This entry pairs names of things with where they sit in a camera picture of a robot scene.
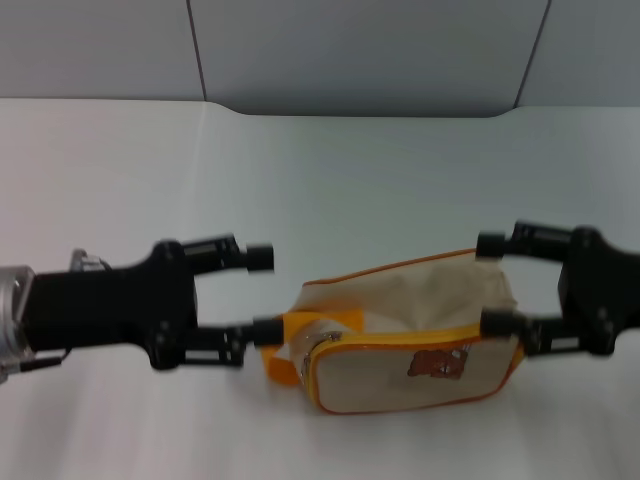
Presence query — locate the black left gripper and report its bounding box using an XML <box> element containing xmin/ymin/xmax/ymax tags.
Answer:
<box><xmin>29</xmin><ymin>232</ymin><xmax>285</xmax><ymax>372</ymax></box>

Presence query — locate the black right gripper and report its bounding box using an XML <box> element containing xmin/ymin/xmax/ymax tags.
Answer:
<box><xmin>476</xmin><ymin>219</ymin><xmax>640</xmax><ymax>360</ymax></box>

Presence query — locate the beige food bag orange trim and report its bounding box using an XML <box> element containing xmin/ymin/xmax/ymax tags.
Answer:
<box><xmin>259</xmin><ymin>247</ymin><xmax>526</xmax><ymax>417</ymax></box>

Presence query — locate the silver cable connector plug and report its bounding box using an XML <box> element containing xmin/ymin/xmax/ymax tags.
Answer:
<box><xmin>68</xmin><ymin>248</ymin><xmax>107</xmax><ymax>274</ymax></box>

